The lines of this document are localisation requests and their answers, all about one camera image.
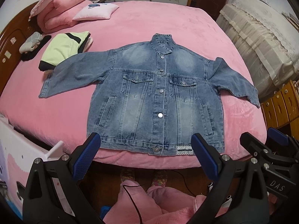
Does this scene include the grey patterned folded cloth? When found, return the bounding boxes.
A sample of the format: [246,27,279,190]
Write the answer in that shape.
[19,31,44,54]

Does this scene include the small white pillow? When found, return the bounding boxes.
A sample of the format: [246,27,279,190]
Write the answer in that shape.
[73,3,119,21]

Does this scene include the black cable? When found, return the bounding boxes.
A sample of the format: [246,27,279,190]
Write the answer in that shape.
[122,183,147,224]

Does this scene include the cream lace covered sofa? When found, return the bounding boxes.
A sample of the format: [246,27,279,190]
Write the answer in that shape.
[216,0,298,99]

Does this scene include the folded green black shirt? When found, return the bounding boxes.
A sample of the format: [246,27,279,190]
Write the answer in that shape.
[38,31,93,71]

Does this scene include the folded pink quilt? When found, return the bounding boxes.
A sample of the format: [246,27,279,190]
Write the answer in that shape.
[29,0,92,34]

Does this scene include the black cloth on bed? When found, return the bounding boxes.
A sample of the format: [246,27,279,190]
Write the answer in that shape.
[21,35,52,61]

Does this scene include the wooden headboard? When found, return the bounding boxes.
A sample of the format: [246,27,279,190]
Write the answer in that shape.
[0,3,41,92]

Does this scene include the blue denim jacket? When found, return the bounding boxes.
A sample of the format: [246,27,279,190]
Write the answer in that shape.
[40,34,259,156]

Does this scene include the pink fuzzy pants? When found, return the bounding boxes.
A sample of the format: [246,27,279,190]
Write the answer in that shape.
[103,180,206,224]

